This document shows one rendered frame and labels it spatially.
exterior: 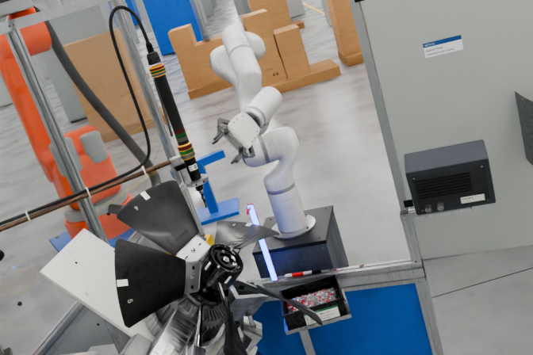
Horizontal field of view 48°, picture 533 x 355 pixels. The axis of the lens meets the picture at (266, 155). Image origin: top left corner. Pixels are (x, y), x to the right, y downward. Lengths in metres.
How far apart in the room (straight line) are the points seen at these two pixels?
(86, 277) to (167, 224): 0.28
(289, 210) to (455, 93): 1.44
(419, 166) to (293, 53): 7.33
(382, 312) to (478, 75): 1.59
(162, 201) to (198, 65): 9.09
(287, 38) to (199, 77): 2.40
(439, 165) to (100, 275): 1.11
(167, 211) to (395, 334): 1.02
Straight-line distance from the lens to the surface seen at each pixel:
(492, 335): 3.25
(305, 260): 2.39
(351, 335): 2.45
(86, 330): 2.48
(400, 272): 2.25
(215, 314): 1.86
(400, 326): 2.40
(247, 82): 2.10
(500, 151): 3.63
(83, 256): 1.97
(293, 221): 2.42
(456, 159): 2.02
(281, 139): 2.31
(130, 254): 1.64
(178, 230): 1.87
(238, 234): 2.03
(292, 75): 9.30
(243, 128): 1.90
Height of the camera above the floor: 2.01
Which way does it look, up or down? 18 degrees down
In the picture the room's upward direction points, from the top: 17 degrees counter-clockwise
